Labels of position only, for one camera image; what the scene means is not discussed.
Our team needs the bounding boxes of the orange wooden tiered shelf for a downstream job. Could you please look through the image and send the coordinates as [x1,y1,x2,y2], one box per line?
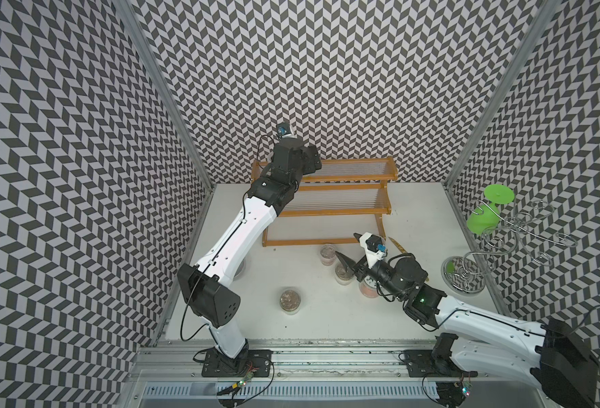
[281,156,399,237]

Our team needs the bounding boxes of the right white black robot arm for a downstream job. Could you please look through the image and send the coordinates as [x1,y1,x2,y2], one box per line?
[336,253,599,407]

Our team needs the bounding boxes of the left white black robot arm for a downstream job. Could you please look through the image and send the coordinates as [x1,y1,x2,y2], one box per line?
[177,136,322,375]

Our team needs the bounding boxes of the clear seed container beige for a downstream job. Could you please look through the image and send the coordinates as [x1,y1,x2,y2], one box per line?
[334,263,354,286]

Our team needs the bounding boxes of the clear seed container front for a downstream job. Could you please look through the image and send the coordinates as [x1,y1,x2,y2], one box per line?
[279,288,302,316]

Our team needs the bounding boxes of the pink jar floral lid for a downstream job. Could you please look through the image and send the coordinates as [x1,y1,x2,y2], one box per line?
[359,276,379,299]

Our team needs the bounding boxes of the green plastic goblet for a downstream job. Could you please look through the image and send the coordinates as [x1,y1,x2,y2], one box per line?
[466,184,515,236]

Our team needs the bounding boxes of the lilac stacked bowls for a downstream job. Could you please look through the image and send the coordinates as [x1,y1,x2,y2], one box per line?
[234,259,247,279]

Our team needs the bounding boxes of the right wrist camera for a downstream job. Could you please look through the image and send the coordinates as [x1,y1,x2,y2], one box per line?
[354,232,388,269]

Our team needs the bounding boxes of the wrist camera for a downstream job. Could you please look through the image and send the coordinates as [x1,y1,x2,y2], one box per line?
[276,122,293,139]
[354,232,388,269]

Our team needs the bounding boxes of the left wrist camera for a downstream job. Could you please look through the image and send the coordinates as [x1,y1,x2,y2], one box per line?
[276,122,293,139]

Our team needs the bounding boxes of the silver wire cup rack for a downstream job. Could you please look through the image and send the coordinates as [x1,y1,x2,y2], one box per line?
[441,200,579,295]

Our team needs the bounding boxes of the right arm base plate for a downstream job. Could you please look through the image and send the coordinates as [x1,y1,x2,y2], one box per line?
[400,333,478,378]

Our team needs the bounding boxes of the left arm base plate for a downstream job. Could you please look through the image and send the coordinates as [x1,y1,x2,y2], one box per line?
[201,348,273,378]

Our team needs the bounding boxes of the aluminium front rail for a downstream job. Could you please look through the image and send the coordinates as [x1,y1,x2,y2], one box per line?
[127,333,540,382]

